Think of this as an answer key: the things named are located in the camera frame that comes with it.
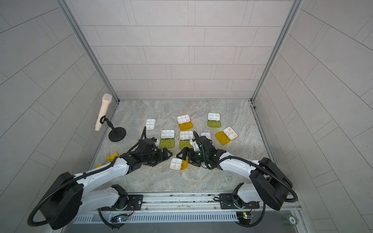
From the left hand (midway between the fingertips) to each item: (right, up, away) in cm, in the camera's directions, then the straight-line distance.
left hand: (171, 156), depth 83 cm
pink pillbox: (+22, +10, +13) cm, 28 cm away
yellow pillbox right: (+34, +9, +13) cm, 37 cm away
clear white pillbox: (-18, +17, +19) cm, 31 cm away
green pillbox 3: (+7, +9, +12) cm, 17 cm away
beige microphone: (-34, +32, -6) cm, 47 cm away
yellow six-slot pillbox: (+6, +18, +19) cm, 27 cm away
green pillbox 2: (-4, +8, +11) cm, 14 cm away
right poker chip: (+54, -21, -21) cm, 62 cm away
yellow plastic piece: (-36, -1, +1) cm, 36 cm away
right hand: (+7, -1, -5) cm, 8 cm away
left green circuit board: (-20, -23, -18) cm, 35 cm away
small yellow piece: (-43, -6, +1) cm, 43 cm away
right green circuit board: (+37, -24, -15) cm, 47 cm away
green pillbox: (+28, +20, +22) cm, 40 cm away
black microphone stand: (-38, +11, +13) cm, 41 cm away
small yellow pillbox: (+4, -5, 0) cm, 6 cm away
